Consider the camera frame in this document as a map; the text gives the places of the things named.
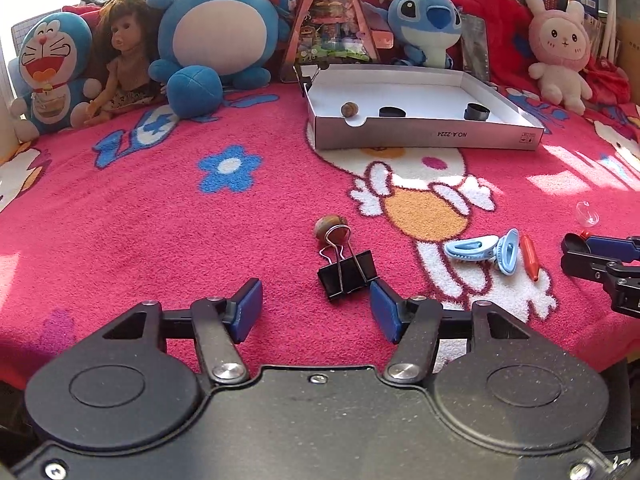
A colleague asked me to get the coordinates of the brown-haired doll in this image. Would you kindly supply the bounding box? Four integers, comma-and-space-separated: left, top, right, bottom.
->
82, 0, 168, 128

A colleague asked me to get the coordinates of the triangular diorama box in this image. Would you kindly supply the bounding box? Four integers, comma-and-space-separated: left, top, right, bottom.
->
280, 0, 396, 83

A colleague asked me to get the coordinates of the light blue hair clip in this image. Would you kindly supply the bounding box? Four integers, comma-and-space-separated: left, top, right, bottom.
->
444, 235, 501, 264
495, 228, 522, 277

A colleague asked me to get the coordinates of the brown cardboard panel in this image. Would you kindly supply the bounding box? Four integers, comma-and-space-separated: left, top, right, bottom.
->
615, 17, 640, 81

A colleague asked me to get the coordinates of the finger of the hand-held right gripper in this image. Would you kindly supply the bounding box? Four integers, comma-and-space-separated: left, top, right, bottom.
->
561, 232, 640, 263
560, 254, 640, 318

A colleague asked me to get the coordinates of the small black binder clip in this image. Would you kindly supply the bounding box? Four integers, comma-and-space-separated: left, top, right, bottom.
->
294, 62, 313, 103

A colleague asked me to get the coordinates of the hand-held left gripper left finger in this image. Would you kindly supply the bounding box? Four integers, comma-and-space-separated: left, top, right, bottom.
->
75, 278, 263, 386

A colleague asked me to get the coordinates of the white cardboard box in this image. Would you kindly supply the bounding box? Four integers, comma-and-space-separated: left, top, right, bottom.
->
302, 63, 546, 152

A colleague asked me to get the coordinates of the red orange marker cap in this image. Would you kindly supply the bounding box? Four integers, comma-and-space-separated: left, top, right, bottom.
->
520, 233, 541, 282

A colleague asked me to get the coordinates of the pink bunny plush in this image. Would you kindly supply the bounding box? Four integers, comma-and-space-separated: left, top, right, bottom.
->
522, 0, 596, 116

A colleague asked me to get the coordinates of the round blue mouse plush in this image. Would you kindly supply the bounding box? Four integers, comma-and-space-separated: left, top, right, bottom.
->
146, 0, 298, 121

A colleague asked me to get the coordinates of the clear plastic capsule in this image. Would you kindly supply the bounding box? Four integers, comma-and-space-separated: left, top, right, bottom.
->
574, 201, 602, 228

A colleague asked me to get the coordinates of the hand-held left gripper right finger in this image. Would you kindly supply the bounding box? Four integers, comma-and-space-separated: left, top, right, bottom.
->
370, 280, 566, 386

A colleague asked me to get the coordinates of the white plastic rack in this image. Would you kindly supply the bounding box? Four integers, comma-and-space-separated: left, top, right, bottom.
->
592, 0, 623, 61

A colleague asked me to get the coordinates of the red crumpled cloth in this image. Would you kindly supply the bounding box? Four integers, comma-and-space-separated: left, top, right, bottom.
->
585, 55, 633, 106

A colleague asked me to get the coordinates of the large black binder clip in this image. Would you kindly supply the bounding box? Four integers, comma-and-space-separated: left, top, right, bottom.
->
316, 226, 379, 302

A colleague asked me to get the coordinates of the red printed blanket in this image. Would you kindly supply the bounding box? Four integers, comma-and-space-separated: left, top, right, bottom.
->
60, 0, 640, 126

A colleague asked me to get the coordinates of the blue alien plush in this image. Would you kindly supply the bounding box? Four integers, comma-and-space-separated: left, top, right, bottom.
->
362, 0, 466, 70

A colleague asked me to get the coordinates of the black smartphone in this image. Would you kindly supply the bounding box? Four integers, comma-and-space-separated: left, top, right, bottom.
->
459, 14, 493, 86

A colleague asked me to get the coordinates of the pink printed blanket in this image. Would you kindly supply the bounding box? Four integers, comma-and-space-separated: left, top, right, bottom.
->
0, 80, 640, 396

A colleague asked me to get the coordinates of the blue cat plush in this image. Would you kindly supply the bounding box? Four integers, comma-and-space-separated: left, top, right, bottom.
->
9, 11, 103, 141

